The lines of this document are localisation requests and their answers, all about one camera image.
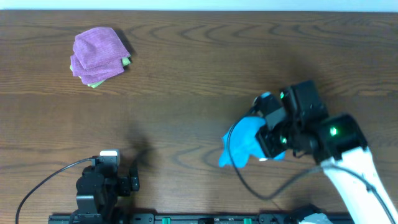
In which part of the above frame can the blue microfiber cloth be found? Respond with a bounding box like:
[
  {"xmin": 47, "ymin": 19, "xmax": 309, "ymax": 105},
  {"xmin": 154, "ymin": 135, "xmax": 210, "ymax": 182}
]
[{"xmin": 218, "ymin": 91, "xmax": 286, "ymax": 169}]

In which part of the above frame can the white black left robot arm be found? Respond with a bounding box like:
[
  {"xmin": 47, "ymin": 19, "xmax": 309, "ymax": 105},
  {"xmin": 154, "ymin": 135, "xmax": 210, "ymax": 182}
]
[{"xmin": 68, "ymin": 156, "xmax": 140, "ymax": 224}]

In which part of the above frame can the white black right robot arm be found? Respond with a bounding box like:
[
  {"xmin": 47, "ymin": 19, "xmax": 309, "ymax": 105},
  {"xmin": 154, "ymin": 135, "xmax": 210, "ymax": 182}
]
[{"xmin": 253, "ymin": 80, "xmax": 397, "ymax": 223}]

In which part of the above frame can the green folded cloth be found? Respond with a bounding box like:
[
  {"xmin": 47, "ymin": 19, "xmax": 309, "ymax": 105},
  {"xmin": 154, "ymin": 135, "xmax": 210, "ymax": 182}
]
[{"xmin": 70, "ymin": 55, "xmax": 131, "ymax": 88}]

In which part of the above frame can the purple folded cloth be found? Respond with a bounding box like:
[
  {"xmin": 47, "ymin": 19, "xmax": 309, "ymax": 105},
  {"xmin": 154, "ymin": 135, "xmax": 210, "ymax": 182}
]
[{"xmin": 70, "ymin": 27, "xmax": 131, "ymax": 69}]

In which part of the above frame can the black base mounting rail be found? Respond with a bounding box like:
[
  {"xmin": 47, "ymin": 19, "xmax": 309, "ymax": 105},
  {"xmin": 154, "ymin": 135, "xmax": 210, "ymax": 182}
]
[{"xmin": 48, "ymin": 213, "xmax": 354, "ymax": 224}]

